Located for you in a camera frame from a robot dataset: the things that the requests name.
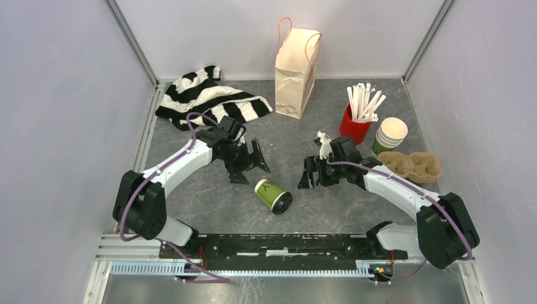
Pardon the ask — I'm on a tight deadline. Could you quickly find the paper takeout bag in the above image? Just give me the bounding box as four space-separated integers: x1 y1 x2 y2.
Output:
275 16 322 119

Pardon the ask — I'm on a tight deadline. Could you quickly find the metal cable duct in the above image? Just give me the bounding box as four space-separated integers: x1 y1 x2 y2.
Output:
110 262 374 278

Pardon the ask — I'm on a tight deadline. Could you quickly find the black cup lid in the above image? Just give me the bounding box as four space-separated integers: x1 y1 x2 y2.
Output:
271 191 293 215

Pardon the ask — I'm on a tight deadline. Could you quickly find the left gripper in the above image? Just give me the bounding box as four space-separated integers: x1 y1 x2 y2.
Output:
218 139 270 186

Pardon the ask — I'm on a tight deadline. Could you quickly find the green paper coffee cup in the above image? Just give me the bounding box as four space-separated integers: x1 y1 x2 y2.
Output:
255 179 285 209

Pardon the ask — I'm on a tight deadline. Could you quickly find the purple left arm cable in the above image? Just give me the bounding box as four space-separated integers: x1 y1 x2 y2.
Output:
118 111 219 243

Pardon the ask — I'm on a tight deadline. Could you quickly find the stack of paper cups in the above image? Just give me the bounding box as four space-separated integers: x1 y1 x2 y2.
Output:
372 117 408 156

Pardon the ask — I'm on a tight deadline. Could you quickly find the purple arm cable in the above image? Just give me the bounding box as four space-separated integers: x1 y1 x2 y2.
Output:
319 125 474 262
118 111 219 243

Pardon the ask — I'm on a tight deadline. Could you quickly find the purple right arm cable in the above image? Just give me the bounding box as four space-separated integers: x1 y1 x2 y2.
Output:
319 125 474 262

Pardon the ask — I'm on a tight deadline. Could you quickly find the black white striped cloth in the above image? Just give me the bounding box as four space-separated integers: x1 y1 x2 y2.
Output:
155 65 273 130

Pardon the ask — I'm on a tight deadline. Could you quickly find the white wrapped straws bundle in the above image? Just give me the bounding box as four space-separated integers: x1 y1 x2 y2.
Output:
346 83 386 124

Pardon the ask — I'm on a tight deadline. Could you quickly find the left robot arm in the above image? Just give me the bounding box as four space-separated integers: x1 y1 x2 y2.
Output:
112 116 270 258

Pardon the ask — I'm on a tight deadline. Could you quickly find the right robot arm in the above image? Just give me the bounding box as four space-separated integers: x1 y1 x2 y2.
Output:
297 131 480 269

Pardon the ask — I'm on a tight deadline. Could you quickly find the red straw holder cup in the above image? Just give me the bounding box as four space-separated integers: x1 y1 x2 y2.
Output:
339 105 372 145

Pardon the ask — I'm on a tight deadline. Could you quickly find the brown cardboard cup carrier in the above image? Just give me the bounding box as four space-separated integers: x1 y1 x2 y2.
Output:
377 151 443 184

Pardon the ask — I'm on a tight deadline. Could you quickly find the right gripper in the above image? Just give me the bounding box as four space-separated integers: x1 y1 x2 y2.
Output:
297 155 346 189

